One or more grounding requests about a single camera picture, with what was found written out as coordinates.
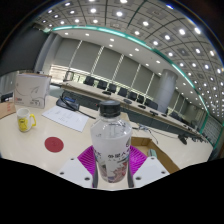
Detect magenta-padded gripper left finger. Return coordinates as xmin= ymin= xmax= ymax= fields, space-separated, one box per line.
xmin=56 ymin=145 xmax=99 ymax=189

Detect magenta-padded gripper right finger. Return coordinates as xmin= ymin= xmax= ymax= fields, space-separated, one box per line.
xmin=126 ymin=145 xmax=171 ymax=189

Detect clear black-capped water bottle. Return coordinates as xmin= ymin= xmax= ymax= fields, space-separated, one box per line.
xmin=89 ymin=99 xmax=133 ymax=184

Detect flat round red coaster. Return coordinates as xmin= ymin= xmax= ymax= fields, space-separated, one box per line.
xmin=44 ymin=136 xmax=65 ymax=154

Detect white printed paper sheet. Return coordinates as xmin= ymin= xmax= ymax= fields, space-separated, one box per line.
xmin=41 ymin=105 xmax=90 ymax=133

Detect black desk phone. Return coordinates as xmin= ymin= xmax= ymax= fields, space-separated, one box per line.
xmin=55 ymin=94 xmax=81 ymax=112

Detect white and yellow mug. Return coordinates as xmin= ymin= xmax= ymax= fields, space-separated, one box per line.
xmin=16 ymin=107 xmax=37 ymax=133

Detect black desk microphones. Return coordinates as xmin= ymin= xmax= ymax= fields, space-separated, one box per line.
xmin=101 ymin=89 xmax=189 ymax=145

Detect long curved conference desk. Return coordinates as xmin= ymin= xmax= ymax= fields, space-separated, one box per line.
xmin=61 ymin=80 xmax=214 ymax=148

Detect large white cardboard box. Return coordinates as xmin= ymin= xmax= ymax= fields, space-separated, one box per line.
xmin=13 ymin=72 xmax=52 ymax=109

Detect row of black office chairs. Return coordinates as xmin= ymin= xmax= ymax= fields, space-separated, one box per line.
xmin=83 ymin=75 xmax=181 ymax=121

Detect recessed ceiling lights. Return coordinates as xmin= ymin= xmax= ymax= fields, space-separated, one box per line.
xmin=39 ymin=0 xmax=224 ymax=111

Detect black device with cable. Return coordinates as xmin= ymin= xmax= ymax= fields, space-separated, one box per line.
xmin=0 ymin=92 xmax=14 ymax=103

